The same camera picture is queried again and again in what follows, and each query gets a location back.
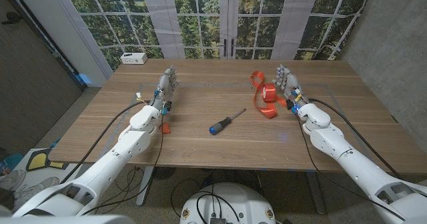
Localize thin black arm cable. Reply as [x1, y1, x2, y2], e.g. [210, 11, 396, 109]
[81, 114, 165, 216]
[294, 113, 406, 222]

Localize blue grey handled screwdriver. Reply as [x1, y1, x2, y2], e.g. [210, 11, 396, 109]
[209, 108, 247, 136]

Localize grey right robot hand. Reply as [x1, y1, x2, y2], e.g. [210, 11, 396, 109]
[272, 63, 309, 109]

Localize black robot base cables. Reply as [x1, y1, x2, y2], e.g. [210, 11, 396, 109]
[169, 179, 242, 224]

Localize white power strip box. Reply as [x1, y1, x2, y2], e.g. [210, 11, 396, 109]
[120, 52, 148, 65]

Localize black round floor disc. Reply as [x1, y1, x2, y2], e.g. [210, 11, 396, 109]
[152, 166, 177, 181]

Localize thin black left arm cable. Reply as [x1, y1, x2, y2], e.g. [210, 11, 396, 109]
[81, 114, 165, 216]

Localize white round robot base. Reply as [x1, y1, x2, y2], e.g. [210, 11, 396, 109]
[179, 182, 277, 224]

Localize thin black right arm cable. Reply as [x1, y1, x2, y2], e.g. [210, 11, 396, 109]
[294, 113, 406, 222]

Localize grey sneaker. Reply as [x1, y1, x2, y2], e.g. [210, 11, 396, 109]
[11, 176, 60, 211]
[0, 169, 27, 192]

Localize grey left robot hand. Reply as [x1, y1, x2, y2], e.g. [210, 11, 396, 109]
[151, 65, 181, 109]

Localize white printed floor mat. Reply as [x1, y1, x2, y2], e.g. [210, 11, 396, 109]
[0, 139, 84, 215]

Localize white table leg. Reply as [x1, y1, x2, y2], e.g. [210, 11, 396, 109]
[135, 165, 155, 207]

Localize black floor cable bundle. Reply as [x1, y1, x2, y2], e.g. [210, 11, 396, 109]
[95, 165, 148, 215]

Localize orange ribbon with spool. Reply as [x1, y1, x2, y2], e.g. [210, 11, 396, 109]
[250, 71, 288, 119]

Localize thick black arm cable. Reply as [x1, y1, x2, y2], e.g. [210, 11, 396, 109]
[308, 98, 401, 179]
[59, 100, 151, 185]

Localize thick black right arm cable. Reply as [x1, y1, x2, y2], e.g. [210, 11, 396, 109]
[308, 98, 401, 179]

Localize printed window forest backdrop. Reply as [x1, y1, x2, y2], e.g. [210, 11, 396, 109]
[61, 0, 374, 72]

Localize white robot chest shell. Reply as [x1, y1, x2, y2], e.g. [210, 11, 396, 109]
[0, 213, 136, 224]

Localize grey table leg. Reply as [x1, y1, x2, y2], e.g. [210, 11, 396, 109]
[305, 171, 327, 215]

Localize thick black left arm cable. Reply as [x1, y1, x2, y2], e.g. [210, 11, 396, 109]
[59, 100, 151, 185]

